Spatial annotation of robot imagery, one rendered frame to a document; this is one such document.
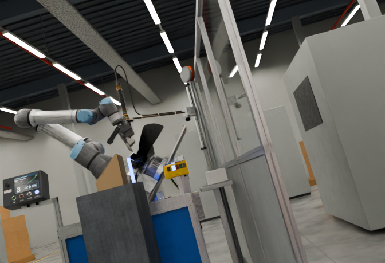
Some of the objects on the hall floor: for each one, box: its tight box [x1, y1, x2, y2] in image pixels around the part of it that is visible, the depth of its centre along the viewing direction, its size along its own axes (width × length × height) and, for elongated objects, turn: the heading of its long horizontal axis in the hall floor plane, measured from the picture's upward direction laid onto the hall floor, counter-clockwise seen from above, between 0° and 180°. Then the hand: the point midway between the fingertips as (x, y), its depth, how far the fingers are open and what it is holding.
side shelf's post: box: [214, 188, 239, 263], centre depth 280 cm, size 4×4×83 cm
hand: (131, 152), depth 213 cm, fingers open, 14 cm apart
